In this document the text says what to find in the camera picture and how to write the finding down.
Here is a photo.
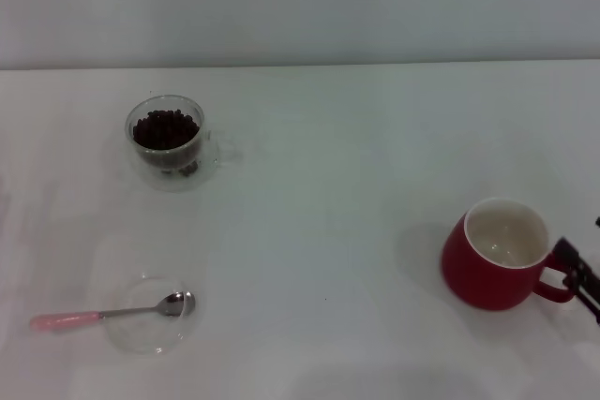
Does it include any clear glass saucer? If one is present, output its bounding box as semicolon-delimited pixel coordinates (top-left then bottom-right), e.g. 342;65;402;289
106;274;203;358

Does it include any pink-handled metal spoon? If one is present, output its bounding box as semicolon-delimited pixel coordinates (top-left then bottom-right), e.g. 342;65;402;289
29;290;197;332

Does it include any pile of coffee beans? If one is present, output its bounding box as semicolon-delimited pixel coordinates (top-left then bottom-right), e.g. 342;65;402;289
132;109;202;152

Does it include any double-wall glass cup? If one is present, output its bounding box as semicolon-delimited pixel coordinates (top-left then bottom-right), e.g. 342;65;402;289
124;94;241;194

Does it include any red mug white inside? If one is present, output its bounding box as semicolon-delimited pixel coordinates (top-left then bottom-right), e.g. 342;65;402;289
440;197;577;312

